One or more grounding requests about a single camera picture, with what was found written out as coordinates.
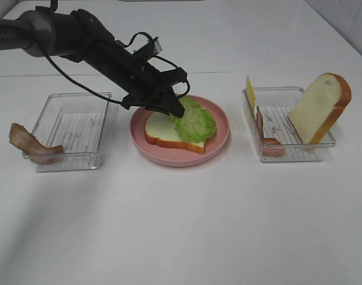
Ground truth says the green lettuce leaf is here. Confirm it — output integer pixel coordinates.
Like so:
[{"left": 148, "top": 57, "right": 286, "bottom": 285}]
[{"left": 171, "top": 96, "right": 216, "bottom": 143}]

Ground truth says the clear plastic tray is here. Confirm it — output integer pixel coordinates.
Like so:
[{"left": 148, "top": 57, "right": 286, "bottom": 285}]
[
  {"left": 242, "top": 87, "right": 336, "bottom": 162},
  {"left": 22, "top": 93, "right": 118, "bottom": 172}
]

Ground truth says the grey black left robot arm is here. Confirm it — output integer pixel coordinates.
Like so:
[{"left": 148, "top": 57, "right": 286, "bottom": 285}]
[{"left": 0, "top": 7, "right": 188, "bottom": 118}]

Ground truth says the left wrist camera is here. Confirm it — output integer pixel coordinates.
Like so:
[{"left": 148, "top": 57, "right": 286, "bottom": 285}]
[{"left": 134, "top": 36, "right": 164, "bottom": 59}]

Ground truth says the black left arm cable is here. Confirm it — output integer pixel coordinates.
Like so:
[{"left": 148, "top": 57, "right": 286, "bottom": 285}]
[{"left": 34, "top": 0, "right": 191, "bottom": 105}]

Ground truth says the pink bacon strip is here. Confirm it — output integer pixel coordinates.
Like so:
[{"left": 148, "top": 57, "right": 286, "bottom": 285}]
[{"left": 256, "top": 107, "right": 285, "bottom": 157}]

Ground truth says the bread slice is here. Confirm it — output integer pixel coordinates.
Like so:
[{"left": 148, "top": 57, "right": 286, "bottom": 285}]
[
  {"left": 144, "top": 112, "right": 207, "bottom": 154},
  {"left": 288, "top": 72, "right": 351, "bottom": 144}
]

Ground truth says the clear right plastic tray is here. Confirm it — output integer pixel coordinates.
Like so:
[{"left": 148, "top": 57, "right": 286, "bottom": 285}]
[{"left": 242, "top": 87, "right": 336, "bottom": 162}]

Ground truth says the clear left plastic tray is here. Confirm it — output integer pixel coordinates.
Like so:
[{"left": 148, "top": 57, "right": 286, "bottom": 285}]
[{"left": 22, "top": 93, "right": 118, "bottom": 172}]

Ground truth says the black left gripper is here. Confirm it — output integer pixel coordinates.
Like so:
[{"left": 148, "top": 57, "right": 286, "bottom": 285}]
[{"left": 91, "top": 42, "right": 187, "bottom": 118}]

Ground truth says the yellow cheese slice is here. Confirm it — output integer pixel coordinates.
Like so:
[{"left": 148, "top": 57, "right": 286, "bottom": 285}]
[{"left": 246, "top": 76, "right": 256, "bottom": 122}]

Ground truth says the brown bacon strip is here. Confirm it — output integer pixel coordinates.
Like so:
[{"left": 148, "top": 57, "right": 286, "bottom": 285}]
[{"left": 9, "top": 123, "right": 64, "bottom": 165}]

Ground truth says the pink round plate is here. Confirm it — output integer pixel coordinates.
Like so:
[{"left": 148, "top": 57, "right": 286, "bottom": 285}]
[{"left": 130, "top": 96, "right": 230, "bottom": 167}]

